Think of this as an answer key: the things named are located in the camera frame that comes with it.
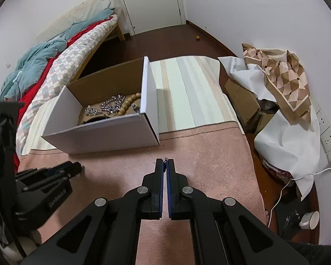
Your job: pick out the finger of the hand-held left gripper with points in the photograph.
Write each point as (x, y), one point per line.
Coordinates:
(38, 180)
(71, 168)

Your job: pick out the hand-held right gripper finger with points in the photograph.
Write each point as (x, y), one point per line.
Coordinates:
(162, 171)
(168, 171)

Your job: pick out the small stud earring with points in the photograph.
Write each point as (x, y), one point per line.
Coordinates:
(163, 159)

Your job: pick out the white cardboard box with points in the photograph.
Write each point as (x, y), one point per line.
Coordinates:
(104, 138)

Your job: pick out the pink and striped tablecloth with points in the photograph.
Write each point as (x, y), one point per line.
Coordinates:
(209, 154)

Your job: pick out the bed with red blanket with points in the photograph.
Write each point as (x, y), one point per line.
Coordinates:
(27, 96)

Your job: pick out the brown cardboard box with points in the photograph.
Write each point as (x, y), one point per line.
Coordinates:
(240, 99)

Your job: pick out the red patterned bag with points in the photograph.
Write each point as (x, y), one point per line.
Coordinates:
(275, 171)

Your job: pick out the checkered mattress cover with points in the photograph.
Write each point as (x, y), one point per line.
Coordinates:
(66, 60)

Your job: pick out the teal quilt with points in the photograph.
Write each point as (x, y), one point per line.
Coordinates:
(38, 58)

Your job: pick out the black bag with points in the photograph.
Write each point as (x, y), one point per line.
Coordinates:
(288, 220)

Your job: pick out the beige padded headboard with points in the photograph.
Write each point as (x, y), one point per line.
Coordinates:
(60, 24)

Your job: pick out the brown diamond patterned cloth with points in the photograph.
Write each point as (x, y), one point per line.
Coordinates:
(281, 74)

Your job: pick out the white round cup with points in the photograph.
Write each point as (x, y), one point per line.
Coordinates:
(310, 219)

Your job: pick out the grey-green dotted pillow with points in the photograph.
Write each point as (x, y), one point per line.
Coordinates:
(96, 9)

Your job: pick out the dark grey fleece clothing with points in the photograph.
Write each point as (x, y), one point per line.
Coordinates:
(309, 254)

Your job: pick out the white door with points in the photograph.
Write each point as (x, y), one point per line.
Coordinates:
(151, 2)

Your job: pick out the wooden bed frame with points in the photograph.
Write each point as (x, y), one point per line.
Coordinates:
(117, 30)

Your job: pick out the white wall sockets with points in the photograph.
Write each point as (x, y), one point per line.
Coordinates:
(327, 138)

